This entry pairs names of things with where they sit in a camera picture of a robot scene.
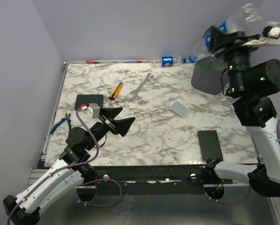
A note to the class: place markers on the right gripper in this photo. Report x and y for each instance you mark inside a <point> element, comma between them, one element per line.
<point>218,38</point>

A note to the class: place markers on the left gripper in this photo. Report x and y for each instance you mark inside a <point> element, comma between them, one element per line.
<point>121,125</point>

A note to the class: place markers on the Pepsi bottle blue label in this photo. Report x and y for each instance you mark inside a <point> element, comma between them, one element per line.
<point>243,19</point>

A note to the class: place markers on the green plastic bottle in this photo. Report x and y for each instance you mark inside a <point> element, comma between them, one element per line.
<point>211,64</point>

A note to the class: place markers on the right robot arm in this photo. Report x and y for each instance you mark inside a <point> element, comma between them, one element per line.
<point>251,88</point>

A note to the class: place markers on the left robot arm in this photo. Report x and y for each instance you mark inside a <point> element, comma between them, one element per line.
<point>72,167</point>

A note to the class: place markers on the grey mesh waste bin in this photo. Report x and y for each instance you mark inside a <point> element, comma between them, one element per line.
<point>209,81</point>

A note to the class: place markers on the black box left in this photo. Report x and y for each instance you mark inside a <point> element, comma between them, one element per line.
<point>87,99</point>

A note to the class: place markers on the silver open-end wrench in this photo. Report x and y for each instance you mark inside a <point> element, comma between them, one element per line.
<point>136,91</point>

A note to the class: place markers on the grey white rectangular pad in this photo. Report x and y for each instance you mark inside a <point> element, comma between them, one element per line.
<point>180,109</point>

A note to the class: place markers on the black notebook right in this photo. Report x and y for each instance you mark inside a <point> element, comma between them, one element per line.
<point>209,145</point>

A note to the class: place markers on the blue handled pliers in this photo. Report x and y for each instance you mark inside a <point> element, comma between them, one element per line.
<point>65,118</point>

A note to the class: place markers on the blue handled screwdriver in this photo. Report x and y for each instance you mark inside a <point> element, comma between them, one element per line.
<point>133,61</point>

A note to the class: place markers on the red handled screwdriver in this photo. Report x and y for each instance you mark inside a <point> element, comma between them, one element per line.
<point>92,62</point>

